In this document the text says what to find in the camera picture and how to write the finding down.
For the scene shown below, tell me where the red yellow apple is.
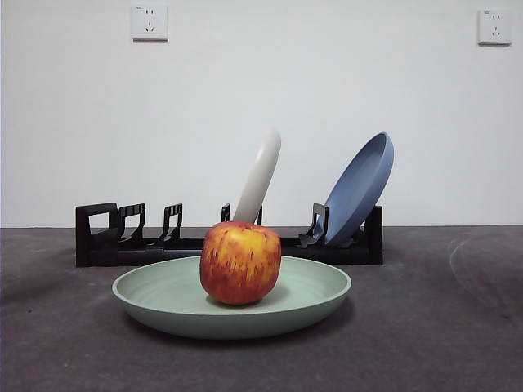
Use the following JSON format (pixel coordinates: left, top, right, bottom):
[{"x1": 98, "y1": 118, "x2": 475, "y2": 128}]
[{"x1": 199, "y1": 220, "x2": 284, "y2": 307}]

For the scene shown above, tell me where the green plate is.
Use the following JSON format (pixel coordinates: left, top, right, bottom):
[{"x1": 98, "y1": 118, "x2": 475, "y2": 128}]
[{"x1": 111, "y1": 255, "x2": 354, "y2": 341}]

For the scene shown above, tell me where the white wall socket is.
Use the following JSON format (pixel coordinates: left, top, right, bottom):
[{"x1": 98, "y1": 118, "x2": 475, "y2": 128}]
[
  {"x1": 477, "y1": 9, "x2": 514, "y2": 47},
  {"x1": 131, "y1": 4, "x2": 169, "y2": 43}
]

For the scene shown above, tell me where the blue plate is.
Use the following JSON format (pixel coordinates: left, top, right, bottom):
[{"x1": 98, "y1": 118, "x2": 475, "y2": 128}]
[{"x1": 322, "y1": 131, "x2": 396, "y2": 248}]

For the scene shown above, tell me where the beige plate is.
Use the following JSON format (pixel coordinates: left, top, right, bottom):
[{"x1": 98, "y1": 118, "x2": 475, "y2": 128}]
[{"x1": 231, "y1": 127, "x2": 283, "y2": 225}]

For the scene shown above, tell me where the black plate rack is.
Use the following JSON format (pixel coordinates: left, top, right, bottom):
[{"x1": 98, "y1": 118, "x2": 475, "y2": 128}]
[{"x1": 74, "y1": 201, "x2": 384, "y2": 268}]

